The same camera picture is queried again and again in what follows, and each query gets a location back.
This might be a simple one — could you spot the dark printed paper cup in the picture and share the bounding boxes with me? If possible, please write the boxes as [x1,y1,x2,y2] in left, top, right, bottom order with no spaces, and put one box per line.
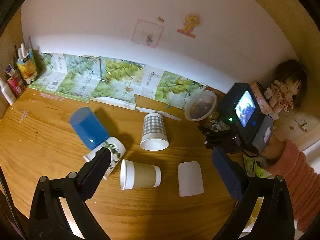
[184,90,217,122]

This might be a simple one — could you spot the pink right sleeve forearm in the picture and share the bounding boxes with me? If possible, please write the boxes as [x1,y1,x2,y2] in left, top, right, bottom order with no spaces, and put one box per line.
[267,140,319,232]

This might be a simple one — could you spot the white plastic cup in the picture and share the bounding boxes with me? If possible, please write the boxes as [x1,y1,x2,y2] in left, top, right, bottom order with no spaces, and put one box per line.
[177,161,204,197]

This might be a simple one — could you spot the grey checkered paper cup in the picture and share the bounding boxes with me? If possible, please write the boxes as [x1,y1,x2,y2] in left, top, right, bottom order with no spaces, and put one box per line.
[140,113,169,151]

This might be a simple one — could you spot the brown sleeved paper cup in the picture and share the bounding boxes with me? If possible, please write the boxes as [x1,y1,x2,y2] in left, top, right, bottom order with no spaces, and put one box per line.
[120,159,162,190]

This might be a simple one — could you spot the blue plastic cup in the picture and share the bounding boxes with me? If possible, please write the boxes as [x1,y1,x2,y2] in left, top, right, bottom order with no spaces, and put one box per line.
[69,107,110,150]

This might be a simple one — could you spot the person's right hand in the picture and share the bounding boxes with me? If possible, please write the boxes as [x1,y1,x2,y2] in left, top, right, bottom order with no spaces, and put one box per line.
[261,134,286,166]

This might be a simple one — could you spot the green tissue box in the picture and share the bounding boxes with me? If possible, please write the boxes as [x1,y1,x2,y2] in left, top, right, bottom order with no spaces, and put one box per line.
[243,155,270,178]

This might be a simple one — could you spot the brown-haired doll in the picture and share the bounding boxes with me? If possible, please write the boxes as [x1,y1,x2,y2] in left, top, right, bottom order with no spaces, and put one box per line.
[264,60,308,114]

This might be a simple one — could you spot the white leaf-print mug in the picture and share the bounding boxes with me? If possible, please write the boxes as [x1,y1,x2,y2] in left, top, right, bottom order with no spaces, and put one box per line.
[83,137,126,180]

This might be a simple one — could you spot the white squeeze bottle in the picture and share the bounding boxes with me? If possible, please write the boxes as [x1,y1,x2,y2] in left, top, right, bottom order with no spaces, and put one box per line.
[0,78,16,105]

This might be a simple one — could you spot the green fruit poster strip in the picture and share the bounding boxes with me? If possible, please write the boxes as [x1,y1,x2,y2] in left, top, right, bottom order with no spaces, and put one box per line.
[30,53,206,109]

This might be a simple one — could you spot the red snack can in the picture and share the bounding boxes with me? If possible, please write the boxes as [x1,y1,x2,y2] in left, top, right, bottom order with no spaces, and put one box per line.
[7,76,25,97]

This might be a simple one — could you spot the yellow pony wall sticker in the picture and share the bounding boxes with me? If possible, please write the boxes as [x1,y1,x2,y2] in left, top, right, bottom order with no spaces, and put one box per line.
[177,15,200,38]

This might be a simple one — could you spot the pink framed wall drawing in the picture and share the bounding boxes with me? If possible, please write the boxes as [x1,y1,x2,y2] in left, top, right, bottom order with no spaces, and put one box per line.
[132,19,165,48]

